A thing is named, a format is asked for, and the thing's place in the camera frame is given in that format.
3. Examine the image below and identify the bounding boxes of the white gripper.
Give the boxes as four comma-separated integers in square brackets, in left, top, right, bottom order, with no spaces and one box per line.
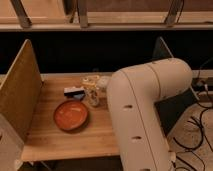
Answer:
[82,75,110,91]

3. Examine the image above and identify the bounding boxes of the white plastic bottle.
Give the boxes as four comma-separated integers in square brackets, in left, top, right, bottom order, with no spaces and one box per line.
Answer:
[85,85,99,107]

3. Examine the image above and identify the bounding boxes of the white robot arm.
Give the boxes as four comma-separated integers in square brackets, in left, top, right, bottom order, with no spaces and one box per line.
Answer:
[83,58,192,171]

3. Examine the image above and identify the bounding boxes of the black and white sponge block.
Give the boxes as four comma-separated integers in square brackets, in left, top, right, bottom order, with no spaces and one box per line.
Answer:
[64,87,85,100]

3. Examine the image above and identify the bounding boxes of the orange round plate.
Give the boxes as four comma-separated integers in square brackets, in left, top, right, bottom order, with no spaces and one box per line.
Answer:
[53,100,88,131]

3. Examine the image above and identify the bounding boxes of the left wooden divider panel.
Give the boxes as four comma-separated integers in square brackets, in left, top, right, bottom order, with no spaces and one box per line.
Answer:
[0,39,42,140]

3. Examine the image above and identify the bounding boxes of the right divider panel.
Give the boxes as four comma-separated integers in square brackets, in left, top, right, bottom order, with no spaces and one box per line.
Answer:
[152,37,173,61]

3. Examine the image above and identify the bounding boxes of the wooden shelf rail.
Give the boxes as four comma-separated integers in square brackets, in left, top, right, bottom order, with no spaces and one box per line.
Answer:
[0,0,213,31]

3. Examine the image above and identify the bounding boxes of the black floor cables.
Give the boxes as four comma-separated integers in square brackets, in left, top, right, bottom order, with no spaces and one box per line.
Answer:
[169,58,213,171]

